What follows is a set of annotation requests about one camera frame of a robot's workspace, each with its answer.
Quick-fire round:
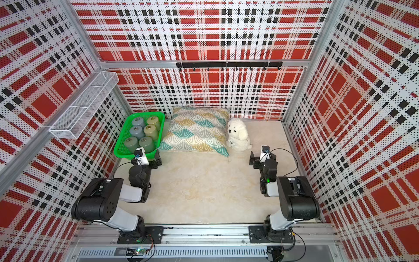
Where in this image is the grey-green tea canister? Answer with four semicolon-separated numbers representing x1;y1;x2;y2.
139;136;156;153
124;136;139;154

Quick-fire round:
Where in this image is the black hook rail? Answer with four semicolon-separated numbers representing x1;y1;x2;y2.
176;61;283;70

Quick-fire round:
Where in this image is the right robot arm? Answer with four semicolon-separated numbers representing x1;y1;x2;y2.
249;149;320;243

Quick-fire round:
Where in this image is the fan-pattern cushion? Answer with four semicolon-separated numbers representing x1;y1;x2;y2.
159;107;230;157

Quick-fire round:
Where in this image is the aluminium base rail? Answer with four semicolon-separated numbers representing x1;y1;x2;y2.
70;223;340;247

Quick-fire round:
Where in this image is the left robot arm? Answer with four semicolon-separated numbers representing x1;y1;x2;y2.
71;148;162;242

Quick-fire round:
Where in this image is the blue-grey tea canister back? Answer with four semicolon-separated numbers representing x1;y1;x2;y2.
132;117;146;128

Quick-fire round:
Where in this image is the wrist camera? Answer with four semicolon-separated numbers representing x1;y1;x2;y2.
134;147;149;165
259;145;270;163

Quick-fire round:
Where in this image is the blue-grey tea canister middle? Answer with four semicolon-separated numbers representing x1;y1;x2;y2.
129;126;146;140

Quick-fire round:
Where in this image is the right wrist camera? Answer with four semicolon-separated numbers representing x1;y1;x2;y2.
259;145;270;163

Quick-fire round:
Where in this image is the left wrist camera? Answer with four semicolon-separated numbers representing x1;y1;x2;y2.
134;147;149;165

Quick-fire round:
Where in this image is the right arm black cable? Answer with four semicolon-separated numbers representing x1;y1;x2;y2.
270;148;299;178

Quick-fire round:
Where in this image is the white plush dog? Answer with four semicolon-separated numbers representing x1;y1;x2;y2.
227;119;252;152

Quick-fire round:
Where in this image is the green plastic perforated basket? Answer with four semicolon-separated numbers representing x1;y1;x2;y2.
113;111;165;160

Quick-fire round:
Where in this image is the beige tea canister back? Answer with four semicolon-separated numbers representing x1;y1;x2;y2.
147;116;161;132

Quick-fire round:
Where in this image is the white wire mesh shelf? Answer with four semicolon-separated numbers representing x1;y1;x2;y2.
49;71;118;139

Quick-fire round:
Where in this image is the beige tea canister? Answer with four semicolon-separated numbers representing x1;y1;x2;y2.
147;116;161;132
144;124;159;141

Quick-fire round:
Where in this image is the blue-grey tea canister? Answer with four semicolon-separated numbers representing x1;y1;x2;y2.
129;126;146;140
132;117;146;128

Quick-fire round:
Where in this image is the green circuit board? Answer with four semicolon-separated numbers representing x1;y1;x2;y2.
126;248;148;257

